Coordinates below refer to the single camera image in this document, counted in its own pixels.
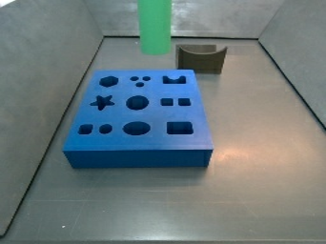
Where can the green oval peg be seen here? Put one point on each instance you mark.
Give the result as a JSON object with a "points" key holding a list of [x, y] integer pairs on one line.
{"points": [[155, 25]]}

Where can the blue shape sorter block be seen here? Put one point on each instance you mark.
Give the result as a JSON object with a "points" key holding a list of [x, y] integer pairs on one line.
{"points": [[140, 119]]}

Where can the dark curved holder block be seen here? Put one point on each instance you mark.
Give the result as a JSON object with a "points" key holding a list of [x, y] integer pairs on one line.
{"points": [[202, 58]]}

